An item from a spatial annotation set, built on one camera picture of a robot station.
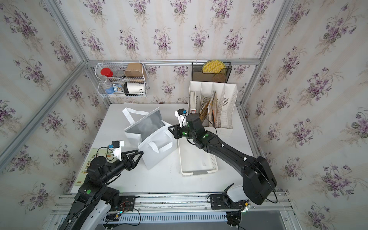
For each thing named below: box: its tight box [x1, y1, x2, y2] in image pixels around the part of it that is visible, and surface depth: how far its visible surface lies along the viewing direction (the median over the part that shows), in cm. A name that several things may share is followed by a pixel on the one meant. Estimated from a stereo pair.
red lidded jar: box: [100, 67, 114, 78], surface depth 94 cm
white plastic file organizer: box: [188, 80, 239, 129], surface depth 101 cm
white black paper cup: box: [124, 81, 146, 94], surface depth 95 cm
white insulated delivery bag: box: [122, 106, 178, 171], surface depth 75 cm
